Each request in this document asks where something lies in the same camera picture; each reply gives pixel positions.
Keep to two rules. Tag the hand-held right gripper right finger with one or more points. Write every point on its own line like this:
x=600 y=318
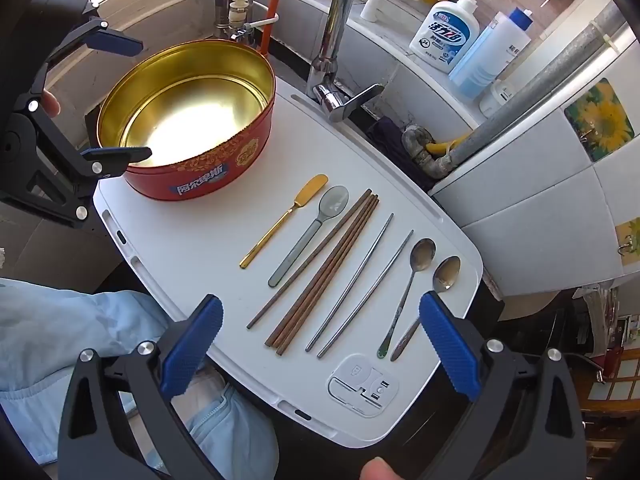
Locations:
x=450 y=345

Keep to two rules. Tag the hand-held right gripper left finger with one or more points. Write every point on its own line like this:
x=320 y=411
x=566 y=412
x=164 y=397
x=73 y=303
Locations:
x=192 y=345

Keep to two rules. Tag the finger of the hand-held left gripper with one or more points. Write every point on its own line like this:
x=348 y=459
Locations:
x=117 y=155
x=120 y=42

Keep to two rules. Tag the tarnished metal spoon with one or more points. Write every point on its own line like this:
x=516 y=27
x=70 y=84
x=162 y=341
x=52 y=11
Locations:
x=422 y=254
x=446 y=274

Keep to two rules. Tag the red and gold round tin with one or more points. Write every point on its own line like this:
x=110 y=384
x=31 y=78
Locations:
x=200 y=180

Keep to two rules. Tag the metal chopstick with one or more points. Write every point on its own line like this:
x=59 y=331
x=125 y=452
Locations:
x=365 y=294
x=350 y=281

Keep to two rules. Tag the wooden chopstick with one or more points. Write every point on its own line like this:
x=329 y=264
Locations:
x=324 y=273
x=320 y=269
x=309 y=259
x=329 y=278

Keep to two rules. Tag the grey spoon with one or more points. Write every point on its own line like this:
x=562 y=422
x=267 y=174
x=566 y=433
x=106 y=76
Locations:
x=334 y=202

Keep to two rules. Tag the gold metal spoon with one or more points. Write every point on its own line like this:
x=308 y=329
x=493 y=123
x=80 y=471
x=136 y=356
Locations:
x=312 y=186

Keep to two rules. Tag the person's left hand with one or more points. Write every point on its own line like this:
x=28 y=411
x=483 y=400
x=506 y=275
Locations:
x=51 y=102

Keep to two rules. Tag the person's right hand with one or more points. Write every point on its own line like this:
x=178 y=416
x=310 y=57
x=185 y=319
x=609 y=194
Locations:
x=380 y=469

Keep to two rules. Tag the white plastic cutting board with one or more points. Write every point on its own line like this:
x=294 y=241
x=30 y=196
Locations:
x=200 y=260

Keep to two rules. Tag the metal water valve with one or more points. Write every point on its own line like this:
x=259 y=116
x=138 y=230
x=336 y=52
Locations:
x=235 y=2

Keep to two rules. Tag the white tube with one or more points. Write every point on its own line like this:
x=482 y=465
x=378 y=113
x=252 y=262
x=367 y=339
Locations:
x=260 y=23

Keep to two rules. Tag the person's light blue clothing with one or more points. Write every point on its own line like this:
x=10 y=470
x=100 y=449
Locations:
x=50 y=340

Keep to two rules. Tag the wooden glass-pane door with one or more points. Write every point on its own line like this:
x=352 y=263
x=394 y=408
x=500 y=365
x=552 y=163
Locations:
x=615 y=385

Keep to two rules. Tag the small sunflower sticker hook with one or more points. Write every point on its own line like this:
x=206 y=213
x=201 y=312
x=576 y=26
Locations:
x=631 y=240

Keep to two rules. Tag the chrome kitchen faucet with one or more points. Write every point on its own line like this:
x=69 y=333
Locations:
x=330 y=35

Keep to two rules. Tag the dark purple cloth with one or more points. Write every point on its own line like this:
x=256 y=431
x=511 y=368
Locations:
x=387 y=135

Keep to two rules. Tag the small white plastic container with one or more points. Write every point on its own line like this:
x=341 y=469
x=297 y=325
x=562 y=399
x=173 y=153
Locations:
x=497 y=100

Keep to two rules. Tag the grey metal pipe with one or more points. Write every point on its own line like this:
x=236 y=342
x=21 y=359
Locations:
x=525 y=100

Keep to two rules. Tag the large sunflower sticker hook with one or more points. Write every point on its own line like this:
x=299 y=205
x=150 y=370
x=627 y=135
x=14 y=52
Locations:
x=600 y=120

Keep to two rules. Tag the white hand soap pump bottle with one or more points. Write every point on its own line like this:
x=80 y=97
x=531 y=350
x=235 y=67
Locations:
x=442 y=35

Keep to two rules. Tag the white bottle with blue cap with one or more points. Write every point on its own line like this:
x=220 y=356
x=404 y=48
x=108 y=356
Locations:
x=511 y=40

